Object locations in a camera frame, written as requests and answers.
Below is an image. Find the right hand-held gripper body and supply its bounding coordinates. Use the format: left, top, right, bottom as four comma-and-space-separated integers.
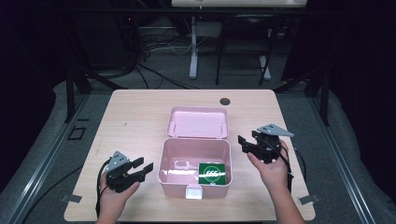
247, 123, 295, 165

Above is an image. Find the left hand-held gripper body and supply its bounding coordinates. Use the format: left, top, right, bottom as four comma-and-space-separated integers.
105, 150, 148, 194

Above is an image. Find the pink storage box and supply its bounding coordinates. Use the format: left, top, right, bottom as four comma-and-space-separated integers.
157, 105, 233, 201

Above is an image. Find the green card packet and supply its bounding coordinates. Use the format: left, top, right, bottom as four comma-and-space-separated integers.
198, 161, 227, 187

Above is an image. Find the person's left hand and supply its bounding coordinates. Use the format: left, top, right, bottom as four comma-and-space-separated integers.
98, 181, 141, 217

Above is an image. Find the person's right hand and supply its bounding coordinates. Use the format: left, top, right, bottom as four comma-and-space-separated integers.
247, 139, 293, 194

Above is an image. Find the black metal chair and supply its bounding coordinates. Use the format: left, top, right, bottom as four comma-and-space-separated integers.
214, 12, 282, 87

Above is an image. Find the white desk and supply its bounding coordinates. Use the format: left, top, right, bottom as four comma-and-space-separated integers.
170, 0, 308, 81

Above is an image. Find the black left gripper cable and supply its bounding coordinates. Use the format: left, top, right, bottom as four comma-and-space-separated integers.
94, 159, 112, 219

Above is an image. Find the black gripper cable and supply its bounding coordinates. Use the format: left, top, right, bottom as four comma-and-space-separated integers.
94, 159, 112, 219
279, 141, 308, 194

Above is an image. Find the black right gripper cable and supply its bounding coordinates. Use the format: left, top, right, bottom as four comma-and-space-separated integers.
279, 141, 308, 194

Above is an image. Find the grey metal table bracket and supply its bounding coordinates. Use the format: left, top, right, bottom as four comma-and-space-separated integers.
60, 193, 83, 204
297, 193, 321, 206

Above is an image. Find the black floor cable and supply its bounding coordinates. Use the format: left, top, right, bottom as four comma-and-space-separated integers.
21, 165, 84, 224

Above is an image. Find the aluminium floor rail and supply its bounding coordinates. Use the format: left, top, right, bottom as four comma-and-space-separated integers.
5, 92, 92, 224
305, 95, 378, 224

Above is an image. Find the black frame post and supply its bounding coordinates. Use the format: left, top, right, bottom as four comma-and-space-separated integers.
64, 65, 77, 124
319, 68, 331, 128

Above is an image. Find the tangle of floor cables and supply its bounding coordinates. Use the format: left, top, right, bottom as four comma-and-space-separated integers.
124, 18, 200, 91

